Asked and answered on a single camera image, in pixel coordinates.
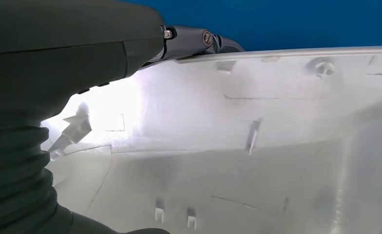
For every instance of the blue metal shelf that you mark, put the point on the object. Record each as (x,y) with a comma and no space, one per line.
(307,22)

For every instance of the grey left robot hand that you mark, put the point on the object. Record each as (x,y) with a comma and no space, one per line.
(49,48)

